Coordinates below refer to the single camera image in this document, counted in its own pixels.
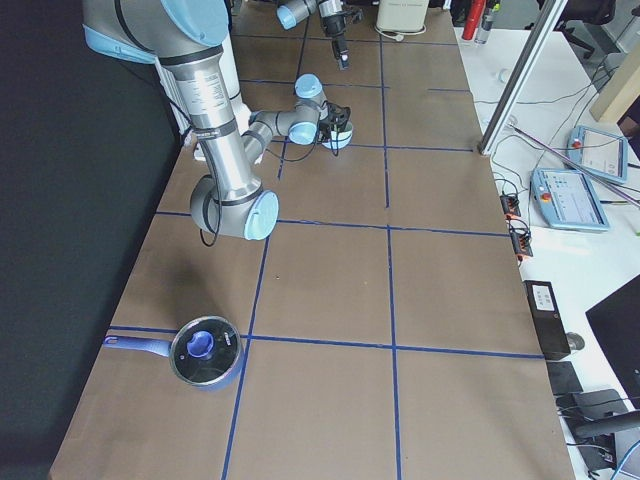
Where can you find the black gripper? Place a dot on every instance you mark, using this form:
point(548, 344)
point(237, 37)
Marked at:
point(332, 26)
point(340, 120)

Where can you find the blue bowl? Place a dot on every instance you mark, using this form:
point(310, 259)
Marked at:
point(336, 146)

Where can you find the green bowl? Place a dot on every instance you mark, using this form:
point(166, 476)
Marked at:
point(346, 131)

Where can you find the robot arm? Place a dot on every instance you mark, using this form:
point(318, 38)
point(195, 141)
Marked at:
point(232, 204)
point(291, 13)

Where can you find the silver toaster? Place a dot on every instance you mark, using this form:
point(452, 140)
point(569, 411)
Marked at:
point(402, 16)

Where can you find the white power plug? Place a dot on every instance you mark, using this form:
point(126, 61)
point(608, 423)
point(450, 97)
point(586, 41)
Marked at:
point(396, 36)

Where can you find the red bottle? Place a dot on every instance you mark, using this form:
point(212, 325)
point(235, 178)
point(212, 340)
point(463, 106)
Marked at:
point(473, 18)

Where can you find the near teach pendant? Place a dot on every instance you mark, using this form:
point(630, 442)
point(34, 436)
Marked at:
point(567, 200)

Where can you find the teach pendant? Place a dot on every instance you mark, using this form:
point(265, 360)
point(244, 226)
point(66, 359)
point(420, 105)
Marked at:
point(567, 200)
point(605, 154)

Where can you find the blue saucepan with lid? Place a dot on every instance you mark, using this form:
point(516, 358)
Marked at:
point(206, 353)

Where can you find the far teach pendant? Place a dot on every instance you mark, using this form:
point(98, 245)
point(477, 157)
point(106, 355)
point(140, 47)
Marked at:
point(605, 154)

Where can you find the black adapter box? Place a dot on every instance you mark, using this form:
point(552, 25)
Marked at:
point(546, 319)

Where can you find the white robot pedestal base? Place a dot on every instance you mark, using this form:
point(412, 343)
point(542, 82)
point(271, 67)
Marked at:
point(235, 100)

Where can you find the aluminium frame post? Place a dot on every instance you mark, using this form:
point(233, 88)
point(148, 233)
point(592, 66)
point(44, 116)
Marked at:
point(548, 18)

